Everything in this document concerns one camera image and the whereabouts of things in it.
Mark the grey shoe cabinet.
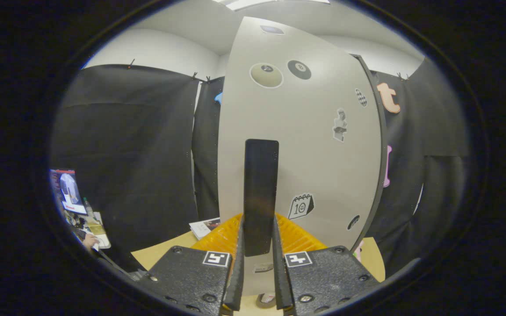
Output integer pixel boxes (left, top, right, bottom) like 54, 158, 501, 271
352, 54, 388, 251

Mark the large ceiling light panel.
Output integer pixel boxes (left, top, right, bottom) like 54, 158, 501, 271
213, 0, 330, 11

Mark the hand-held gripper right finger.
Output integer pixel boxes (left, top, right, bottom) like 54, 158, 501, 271
273, 214, 381, 314

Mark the computer monitor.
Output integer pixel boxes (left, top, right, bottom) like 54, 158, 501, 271
50, 169, 87, 215

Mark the white book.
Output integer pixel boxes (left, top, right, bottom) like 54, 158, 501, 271
189, 217, 221, 241

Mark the brown fuzzy shoe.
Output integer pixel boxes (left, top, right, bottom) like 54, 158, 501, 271
256, 293, 276, 309

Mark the stack of papers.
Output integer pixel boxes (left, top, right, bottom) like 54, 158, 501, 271
87, 212, 111, 249

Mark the white shoe cabinet door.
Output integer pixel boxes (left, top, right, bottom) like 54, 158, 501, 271
217, 17, 383, 297

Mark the black backdrop cloth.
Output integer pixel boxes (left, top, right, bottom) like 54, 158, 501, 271
50, 57, 469, 277

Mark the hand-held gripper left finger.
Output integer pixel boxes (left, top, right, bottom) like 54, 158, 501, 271
137, 214, 245, 314

